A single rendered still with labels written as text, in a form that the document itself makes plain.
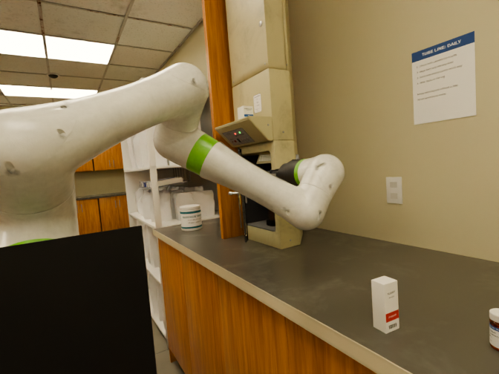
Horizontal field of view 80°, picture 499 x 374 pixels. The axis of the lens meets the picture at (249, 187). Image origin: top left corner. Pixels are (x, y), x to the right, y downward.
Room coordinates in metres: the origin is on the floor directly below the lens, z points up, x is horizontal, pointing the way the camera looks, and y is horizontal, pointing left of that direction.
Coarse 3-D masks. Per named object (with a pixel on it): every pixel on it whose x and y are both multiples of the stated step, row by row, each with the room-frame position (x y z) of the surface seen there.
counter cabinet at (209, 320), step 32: (160, 256) 1.97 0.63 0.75; (192, 288) 1.48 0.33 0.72; (224, 288) 1.16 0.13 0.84; (192, 320) 1.52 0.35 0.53; (224, 320) 1.18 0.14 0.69; (256, 320) 0.96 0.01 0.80; (288, 320) 0.81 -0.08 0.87; (192, 352) 1.56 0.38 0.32; (224, 352) 1.20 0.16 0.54; (256, 352) 0.98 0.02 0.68; (288, 352) 0.82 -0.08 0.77; (320, 352) 0.71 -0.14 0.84
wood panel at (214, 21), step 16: (208, 0) 1.55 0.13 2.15; (224, 0) 1.60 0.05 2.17; (208, 16) 1.55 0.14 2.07; (224, 16) 1.60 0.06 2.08; (208, 32) 1.55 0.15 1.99; (224, 32) 1.60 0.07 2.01; (208, 48) 1.54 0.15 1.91; (224, 48) 1.59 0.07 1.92; (208, 64) 1.55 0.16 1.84; (224, 64) 1.59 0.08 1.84; (208, 80) 1.57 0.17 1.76; (224, 80) 1.58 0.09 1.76; (224, 96) 1.58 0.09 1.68; (224, 112) 1.58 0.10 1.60; (224, 144) 1.57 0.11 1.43; (224, 192) 1.56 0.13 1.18; (224, 208) 1.55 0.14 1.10; (224, 224) 1.55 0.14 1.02
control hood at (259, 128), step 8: (240, 120) 1.27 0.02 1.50; (248, 120) 1.23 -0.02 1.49; (256, 120) 1.23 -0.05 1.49; (264, 120) 1.25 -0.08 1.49; (216, 128) 1.47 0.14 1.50; (224, 128) 1.41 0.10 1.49; (232, 128) 1.37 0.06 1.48; (248, 128) 1.28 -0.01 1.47; (256, 128) 1.24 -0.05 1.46; (264, 128) 1.25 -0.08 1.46; (272, 128) 1.27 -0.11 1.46; (256, 136) 1.29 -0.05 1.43; (264, 136) 1.25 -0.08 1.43; (272, 136) 1.27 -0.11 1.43; (248, 144) 1.40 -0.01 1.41
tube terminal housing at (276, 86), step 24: (264, 72) 1.30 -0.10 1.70; (288, 72) 1.33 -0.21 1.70; (240, 96) 1.48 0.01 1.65; (264, 96) 1.31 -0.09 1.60; (288, 96) 1.32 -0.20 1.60; (288, 120) 1.32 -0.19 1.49; (264, 144) 1.33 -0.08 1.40; (288, 144) 1.31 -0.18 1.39; (264, 240) 1.38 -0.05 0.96; (288, 240) 1.30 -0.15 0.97
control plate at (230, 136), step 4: (240, 128) 1.32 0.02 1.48; (228, 132) 1.42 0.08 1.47; (232, 132) 1.39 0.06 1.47; (236, 132) 1.37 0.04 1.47; (244, 132) 1.33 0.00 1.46; (224, 136) 1.48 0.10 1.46; (228, 136) 1.45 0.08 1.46; (232, 136) 1.42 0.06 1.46; (236, 136) 1.40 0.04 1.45; (240, 136) 1.38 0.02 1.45; (244, 136) 1.35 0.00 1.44; (248, 136) 1.33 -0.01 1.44; (232, 140) 1.46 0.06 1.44; (236, 140) 1.44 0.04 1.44; (244, 140) 1.39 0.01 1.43; (248, 140) 1.37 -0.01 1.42; (252, 140) 1.34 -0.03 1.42; (232, 144) 1.50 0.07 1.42; (236, 144) 1.47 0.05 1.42; (240, 144) 1.45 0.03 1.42
